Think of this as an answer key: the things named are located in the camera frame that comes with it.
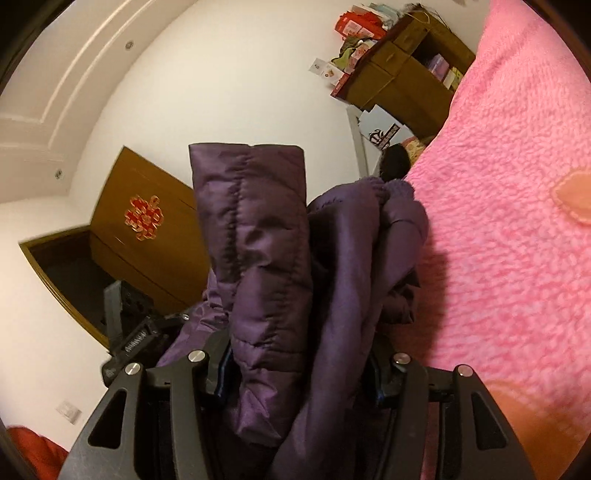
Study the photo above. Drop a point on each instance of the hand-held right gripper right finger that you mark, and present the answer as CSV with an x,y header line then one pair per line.
x,y
379,381

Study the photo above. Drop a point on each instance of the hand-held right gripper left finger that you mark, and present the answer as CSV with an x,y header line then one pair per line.
x,y
225,369

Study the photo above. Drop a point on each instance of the purple padded jacket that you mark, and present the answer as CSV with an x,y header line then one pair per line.
x,y
268,230

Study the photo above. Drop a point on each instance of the wooden door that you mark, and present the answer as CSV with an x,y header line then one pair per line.
x,y
152,258

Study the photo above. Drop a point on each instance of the red knot ornament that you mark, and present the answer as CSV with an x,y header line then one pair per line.
x,y
144,218

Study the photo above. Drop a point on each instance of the red cloth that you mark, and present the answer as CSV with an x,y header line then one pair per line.
x,y
37,454

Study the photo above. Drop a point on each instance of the pink and blue blanket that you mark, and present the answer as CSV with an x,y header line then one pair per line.
x,y
485,230

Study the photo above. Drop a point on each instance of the black furry object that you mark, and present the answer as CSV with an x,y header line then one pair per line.
x,y
396,162

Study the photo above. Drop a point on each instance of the white paper bag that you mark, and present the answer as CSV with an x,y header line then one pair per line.
x,y
383,124

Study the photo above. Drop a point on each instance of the brown wooden bedside cabinet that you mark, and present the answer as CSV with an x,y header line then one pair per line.
x,y
401,78

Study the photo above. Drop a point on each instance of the clutter of small packets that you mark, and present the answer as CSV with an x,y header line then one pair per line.
x,y
355,50

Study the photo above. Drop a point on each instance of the red plastic bag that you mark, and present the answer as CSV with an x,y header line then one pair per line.
x,y
358,23

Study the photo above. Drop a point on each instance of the white wall socket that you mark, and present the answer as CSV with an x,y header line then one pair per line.
x,y
68,411

